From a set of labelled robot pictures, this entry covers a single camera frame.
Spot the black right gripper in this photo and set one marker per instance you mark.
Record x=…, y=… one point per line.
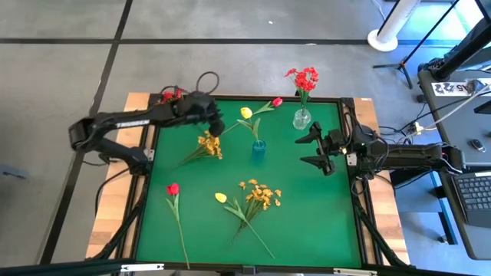
x=334, y=149

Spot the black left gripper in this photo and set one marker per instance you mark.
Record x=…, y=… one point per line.
x=199, y=108

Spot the yellow artificial flower bunch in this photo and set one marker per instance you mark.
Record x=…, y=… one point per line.
x=262, y=195
x=210, y=145

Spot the yellow artificial tulip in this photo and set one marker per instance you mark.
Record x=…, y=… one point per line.
x=246, y=112
x=220, y=197

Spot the red artificial flower bunch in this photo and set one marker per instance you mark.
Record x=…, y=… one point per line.
x=167, y=96
x=305, y=80

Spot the red artificial tulip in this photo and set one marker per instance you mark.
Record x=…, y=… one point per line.
x=277, y=101
x=173, y=189

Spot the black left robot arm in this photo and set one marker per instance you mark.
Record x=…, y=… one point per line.
x=126, y=122

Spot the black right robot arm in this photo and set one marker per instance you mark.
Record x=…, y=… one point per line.
x=406, y=156

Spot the clear cut-glass vase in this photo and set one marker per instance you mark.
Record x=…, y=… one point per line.
x=302, y=120

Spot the blue textured glass vase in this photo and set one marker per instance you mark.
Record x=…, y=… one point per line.
x=259, y=153

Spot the white power plug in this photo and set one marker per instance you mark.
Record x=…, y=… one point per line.
x=417, y=127

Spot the black tripod stand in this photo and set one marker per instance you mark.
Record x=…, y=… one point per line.
x=403, y=66

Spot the white column with round base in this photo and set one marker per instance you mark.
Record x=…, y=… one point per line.
x=383, y=40

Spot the dark desk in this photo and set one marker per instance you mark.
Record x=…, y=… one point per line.
x=452, y=130

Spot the blue desk leg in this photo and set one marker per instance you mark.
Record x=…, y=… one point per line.
x=443, y=203

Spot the white paper label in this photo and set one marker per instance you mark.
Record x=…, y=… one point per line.
x=452, y=88

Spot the black key fob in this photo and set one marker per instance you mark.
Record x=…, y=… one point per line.
x=477, y=145

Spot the black keyboard laptop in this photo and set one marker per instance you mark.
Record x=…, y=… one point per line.
x=475, y=195

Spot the blue-grey chair base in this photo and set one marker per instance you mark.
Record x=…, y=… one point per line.
x=11, y=172

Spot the black table frame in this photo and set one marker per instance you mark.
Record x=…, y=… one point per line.
x=245, y=97

